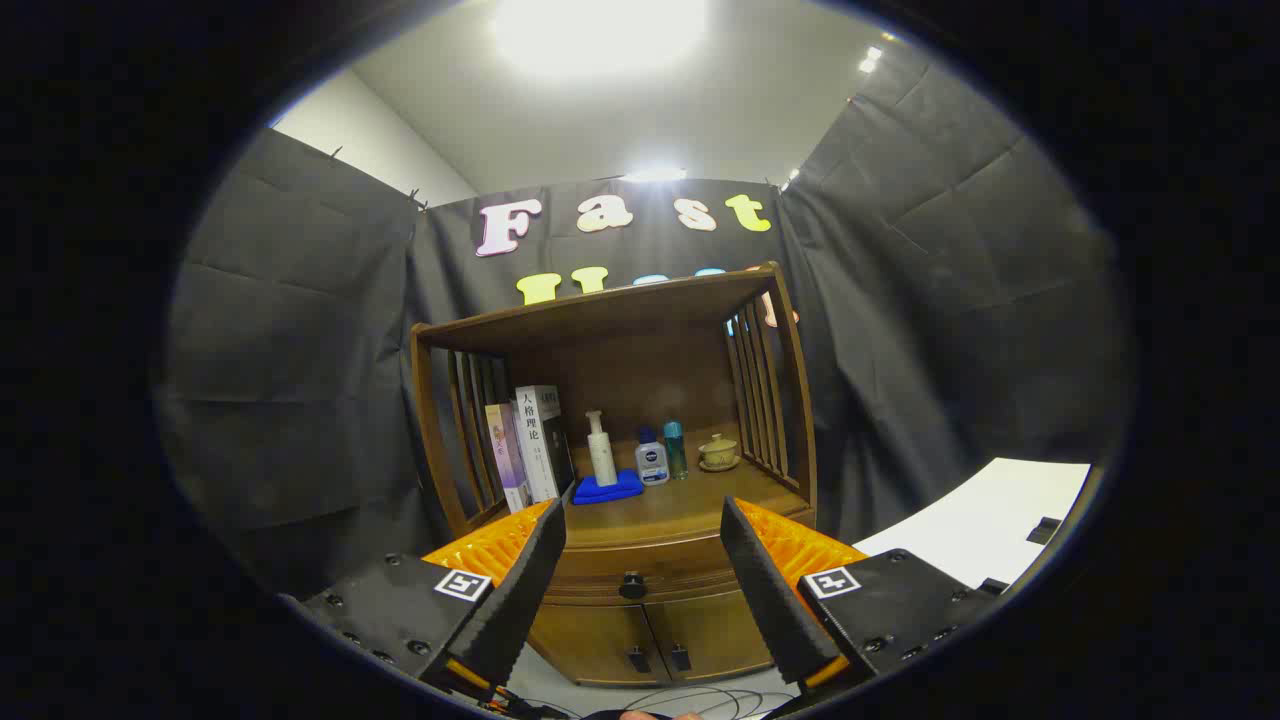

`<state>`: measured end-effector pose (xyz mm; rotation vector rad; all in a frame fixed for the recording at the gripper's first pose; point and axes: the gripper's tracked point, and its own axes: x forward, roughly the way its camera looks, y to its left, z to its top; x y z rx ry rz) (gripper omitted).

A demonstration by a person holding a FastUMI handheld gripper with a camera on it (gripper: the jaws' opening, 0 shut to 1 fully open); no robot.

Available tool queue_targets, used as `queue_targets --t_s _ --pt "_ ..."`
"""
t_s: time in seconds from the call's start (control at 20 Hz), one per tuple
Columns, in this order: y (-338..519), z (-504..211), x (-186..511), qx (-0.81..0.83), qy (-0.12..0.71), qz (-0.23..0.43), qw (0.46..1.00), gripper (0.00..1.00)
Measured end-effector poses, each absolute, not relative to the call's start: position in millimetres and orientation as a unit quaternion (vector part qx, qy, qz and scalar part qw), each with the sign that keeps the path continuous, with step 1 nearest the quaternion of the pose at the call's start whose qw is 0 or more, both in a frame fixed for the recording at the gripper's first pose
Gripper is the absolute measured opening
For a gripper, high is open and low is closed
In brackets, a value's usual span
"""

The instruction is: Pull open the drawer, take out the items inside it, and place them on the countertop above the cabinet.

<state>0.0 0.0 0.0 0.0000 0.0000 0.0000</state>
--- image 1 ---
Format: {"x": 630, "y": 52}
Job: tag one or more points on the bright ceiling light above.
{"x": 600, "y": 30}
{"x": 655, "y": 174}

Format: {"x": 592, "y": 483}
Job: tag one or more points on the white pump bottle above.
{"x": 602, "y": 460}

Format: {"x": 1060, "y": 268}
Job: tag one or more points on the wooden cabinet door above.
{"x": 715, "y": 630}
{"x": 590, "y": 640}

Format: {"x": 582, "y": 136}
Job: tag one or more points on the blue folded cloth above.
{"x": 605, "y": 491}

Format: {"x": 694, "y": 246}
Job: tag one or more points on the wooden drawer with black knob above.
{"x": 650, "y": 560}

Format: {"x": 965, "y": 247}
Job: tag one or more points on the teal bottle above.
{"x": 676, "y": 455}

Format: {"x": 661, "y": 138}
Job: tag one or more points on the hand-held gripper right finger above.
{"x": 770, "y": 600}

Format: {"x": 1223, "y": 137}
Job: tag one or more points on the brown wooden cabinet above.
{"x": 640, "y": 370}

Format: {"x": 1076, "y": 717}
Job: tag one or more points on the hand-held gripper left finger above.
{"x": 520, "y": 600}

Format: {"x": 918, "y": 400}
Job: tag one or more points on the thick white book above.
{"x": 535, "y": 440}

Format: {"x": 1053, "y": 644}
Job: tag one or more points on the beige lidded teacup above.
{"x": 719, "y": 452}

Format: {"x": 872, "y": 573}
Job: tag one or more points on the white bottle with blue cap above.
{"x": 652, "y": 465}

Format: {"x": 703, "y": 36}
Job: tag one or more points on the purple book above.
{"x": 505, "y": 460}

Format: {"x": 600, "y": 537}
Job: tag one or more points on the white flat panel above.
{"x": 990, "y": 520}

